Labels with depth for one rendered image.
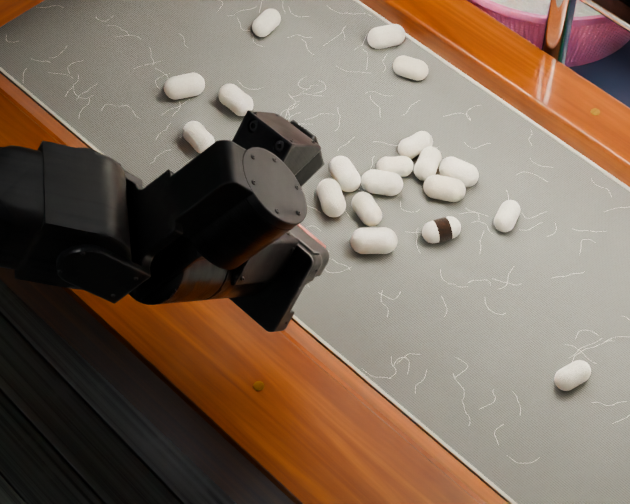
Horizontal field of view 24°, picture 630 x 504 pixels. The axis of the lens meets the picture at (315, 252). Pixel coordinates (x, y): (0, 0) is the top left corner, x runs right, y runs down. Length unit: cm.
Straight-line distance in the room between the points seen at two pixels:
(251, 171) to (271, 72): 44
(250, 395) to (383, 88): 36
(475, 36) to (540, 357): 33
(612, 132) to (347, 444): 38
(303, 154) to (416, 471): 25
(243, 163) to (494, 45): 48
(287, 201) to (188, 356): 24
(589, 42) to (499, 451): 47
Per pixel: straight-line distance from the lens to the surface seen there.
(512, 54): 133
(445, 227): 120
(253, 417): 109
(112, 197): 91
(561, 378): 113
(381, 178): 123
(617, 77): 145
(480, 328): 117
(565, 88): 131
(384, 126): 129
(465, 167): 124
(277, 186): 92
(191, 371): 111
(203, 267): 95
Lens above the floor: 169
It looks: 53 degrees down
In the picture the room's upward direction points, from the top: straight up
